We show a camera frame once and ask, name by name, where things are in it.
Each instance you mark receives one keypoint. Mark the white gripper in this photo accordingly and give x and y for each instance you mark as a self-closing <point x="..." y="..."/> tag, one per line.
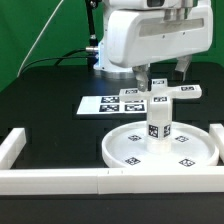
<point x="147" y="31"/>

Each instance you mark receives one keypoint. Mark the white marker sheet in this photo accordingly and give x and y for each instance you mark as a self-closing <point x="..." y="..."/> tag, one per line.
<point x="94" y="105"/>

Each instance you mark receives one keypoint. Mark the white right fence bar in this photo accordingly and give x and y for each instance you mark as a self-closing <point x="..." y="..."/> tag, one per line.
<point x="216" y="131"/>

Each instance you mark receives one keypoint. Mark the white left fence bar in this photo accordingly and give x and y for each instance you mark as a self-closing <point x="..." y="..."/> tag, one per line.
<point x="11" y="147"/>

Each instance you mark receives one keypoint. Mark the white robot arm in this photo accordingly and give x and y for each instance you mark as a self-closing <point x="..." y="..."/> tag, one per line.
<point x="103" y="66"/>

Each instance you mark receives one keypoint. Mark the white cross table base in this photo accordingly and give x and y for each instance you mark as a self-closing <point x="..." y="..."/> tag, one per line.
<point x="160" y="88"/>

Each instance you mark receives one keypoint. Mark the white round table top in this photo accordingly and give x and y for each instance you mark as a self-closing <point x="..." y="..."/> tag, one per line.
<point x="188" y="146"/>

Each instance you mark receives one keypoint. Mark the white front fence bar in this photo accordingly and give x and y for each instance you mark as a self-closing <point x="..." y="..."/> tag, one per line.
<point x="111" y="181"/>

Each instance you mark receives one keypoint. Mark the white fence bar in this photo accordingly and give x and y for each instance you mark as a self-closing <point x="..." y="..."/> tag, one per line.
<point x="216" y="131"/>
<point x="11" y="147"/>
<point x="111" y="181"/>

